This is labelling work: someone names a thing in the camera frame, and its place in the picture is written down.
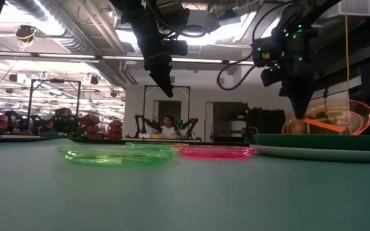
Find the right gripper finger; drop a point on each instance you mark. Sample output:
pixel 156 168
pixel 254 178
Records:
pixel 299 104

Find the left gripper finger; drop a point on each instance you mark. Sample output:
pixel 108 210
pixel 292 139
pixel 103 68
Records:
pixel 164 80

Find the dark green plastic plate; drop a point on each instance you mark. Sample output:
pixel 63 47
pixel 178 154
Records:
pixel 316 142

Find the orange transparent plastic plate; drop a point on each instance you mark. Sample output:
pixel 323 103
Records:
pixel 348 123

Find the pink transparent plastic plate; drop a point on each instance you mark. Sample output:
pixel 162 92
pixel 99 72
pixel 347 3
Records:
pixel 214 153

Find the black background robot arm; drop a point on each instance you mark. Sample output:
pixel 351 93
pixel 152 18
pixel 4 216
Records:
pixel 10 117
pixel 138 123
pixel 64 123
pixel 191 123

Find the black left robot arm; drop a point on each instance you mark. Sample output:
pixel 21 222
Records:
pixel 133 8

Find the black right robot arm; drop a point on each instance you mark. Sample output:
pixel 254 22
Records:
pixel 313 9

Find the grey door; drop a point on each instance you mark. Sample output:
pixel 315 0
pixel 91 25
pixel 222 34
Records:
pixel 172 109

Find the black cabinet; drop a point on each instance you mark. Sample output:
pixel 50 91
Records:
pixel 267 122

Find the person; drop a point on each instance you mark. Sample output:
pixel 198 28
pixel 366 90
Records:
pixel 168 130

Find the large off-white plastic plate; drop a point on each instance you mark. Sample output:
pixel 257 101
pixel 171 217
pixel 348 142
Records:
pixel 316 155

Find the dark shelf unit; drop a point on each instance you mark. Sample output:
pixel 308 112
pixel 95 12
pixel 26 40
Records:
pixel 230 110

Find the white ceiling box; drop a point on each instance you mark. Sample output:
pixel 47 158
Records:
pixel 358 8

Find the red storage bins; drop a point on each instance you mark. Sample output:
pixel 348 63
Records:
pixel 90 122

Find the large green transparent plate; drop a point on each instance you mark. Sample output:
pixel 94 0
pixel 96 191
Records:
pixel 117 158

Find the long ceiling light fixture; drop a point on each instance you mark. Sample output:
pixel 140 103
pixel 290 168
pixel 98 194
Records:
pixel 59 56

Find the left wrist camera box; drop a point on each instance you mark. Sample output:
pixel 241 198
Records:
pixel 177 47

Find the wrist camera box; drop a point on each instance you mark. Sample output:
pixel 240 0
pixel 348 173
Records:
pixel 177 47
pixel 265 53

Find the black background station frame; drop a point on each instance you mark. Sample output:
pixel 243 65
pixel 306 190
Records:
pixel 144 102

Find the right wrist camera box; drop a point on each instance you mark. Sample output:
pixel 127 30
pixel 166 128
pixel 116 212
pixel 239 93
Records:
pixel 265 53

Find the silver ceiling duct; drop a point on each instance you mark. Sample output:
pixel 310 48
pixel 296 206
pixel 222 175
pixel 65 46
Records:
pixel 75 45

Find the black background gantry frame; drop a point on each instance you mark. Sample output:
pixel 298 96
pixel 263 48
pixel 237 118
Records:
pixel 30 96

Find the black table edge frame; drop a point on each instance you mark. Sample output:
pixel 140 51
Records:
pixel 27 140

